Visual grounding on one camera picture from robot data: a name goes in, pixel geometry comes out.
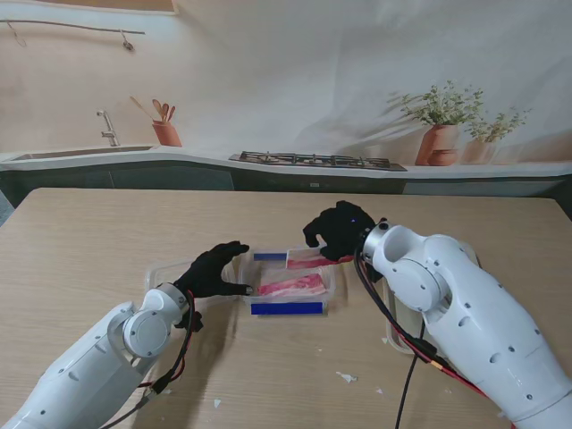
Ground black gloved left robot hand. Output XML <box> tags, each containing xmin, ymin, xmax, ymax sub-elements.
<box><xmin>173</xmin><ymin>240</ymin><xmax>258</xmax><ymax>299</ymax></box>

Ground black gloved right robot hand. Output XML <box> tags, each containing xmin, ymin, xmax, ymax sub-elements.
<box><xmin>302</xmin><ymin>200</ymin><xmax>379</xmax><ymax>263</ymax></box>

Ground clear lid with blue label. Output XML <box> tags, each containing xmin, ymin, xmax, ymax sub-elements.
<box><xmin>146</xmin><ymin>261</ymin><xmax>242</xmax><ymax>297</ymax></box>

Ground pink streaky bacon slice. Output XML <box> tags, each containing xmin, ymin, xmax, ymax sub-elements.
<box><xmin>285</xmin><ymin>248</ymin><xmax>354</xmax><ymax>272</ymax></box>

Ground pink bacon slice stack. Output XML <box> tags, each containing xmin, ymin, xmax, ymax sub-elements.
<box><xmin>257</xmin><ymin>273</ymin><xmax>325</xmax><ymax>299</ymax></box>

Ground clear container with blue clips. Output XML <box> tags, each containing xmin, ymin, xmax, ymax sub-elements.
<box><xmin>236</xmin><ymin>245</ymin><xmax>337</xmax><ymax>316</ymax></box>

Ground beige rectangular tray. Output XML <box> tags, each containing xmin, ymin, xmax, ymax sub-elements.
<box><xmin>383</xmin><ymin>240</ymin><xmax>483</xmax><ymax>355</ymax></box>

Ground printed kitchen backdrop cloth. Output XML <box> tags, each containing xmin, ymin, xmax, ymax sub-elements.
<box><xmin>0</xmin><ymin>0</ymin><xmax>572</xmax><ymax>198</ymax></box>

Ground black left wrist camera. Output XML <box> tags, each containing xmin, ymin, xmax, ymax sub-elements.
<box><xmin>178</xmin><ymin>312</ymin><xmax>205</xmax><ymax>334</ymax></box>

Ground left arm black red cables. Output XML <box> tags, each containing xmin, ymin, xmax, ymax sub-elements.
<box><xmin>106</xmin><ymin>292</ymin><xmax>205</xmax><ymax>425</ymax></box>

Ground arm black red cables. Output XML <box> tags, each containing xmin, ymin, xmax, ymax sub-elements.
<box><xmin>106</xmin><ymin>292</ymin><xmax>205</xmax><ymax>425</ymax></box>
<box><xmin>352</xmin><ymin>249</ymin><xmax>488</xmax><ymax>429</ymax></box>

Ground right arm black red cables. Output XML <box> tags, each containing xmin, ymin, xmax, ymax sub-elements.
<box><xmin>352</xmin><ymin>249</ymin><xmax>488</xmax><ymax>429</ymax></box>

